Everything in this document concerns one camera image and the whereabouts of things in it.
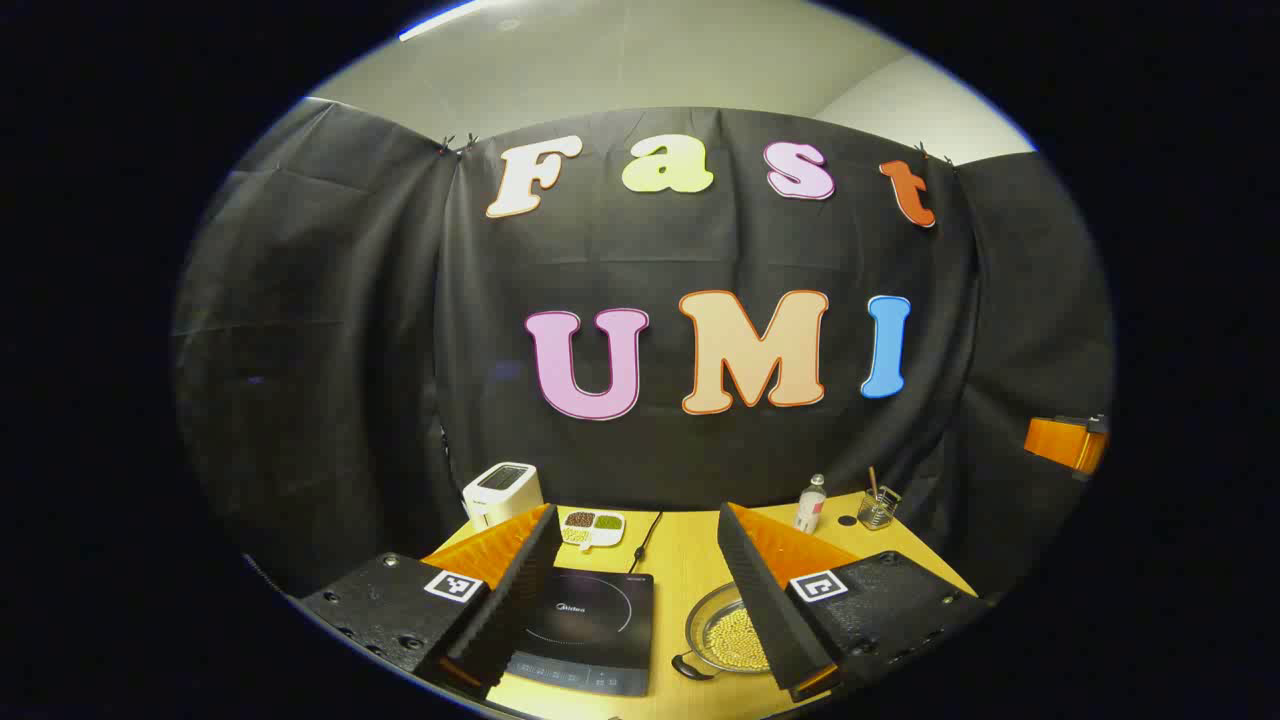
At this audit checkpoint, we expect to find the small clear labelled bottle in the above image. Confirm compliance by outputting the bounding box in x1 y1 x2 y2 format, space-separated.
794 474 828 535

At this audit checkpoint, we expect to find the stainless steel pot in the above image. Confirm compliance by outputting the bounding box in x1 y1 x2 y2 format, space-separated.
672 582 777 682

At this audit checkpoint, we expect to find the black induction cooktop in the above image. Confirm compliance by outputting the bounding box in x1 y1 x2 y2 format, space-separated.
505 567 656 698

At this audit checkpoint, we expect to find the white toaster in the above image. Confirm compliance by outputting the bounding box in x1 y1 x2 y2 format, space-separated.
462 462 544 531

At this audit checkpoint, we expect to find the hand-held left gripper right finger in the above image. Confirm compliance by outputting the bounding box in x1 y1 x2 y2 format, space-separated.
717 502 991 703

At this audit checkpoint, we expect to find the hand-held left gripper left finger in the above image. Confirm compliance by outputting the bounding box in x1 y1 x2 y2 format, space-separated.
298 503 563 701

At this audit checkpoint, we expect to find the white divided dish of beans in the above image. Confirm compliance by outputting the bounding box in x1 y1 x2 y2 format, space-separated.
558 509 627 553

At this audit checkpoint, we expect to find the small glass cup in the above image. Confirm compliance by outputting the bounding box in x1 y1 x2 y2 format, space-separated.
857 486 902 531

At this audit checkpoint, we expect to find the black power cable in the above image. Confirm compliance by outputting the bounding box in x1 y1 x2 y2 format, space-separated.
628 511 664 574

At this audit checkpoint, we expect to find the pile of yellow soybeans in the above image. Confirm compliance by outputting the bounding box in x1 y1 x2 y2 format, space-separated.
705 605 772 673

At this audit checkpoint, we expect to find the black backdrop cloth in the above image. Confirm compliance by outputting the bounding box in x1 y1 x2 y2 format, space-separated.
172 97 1116 601

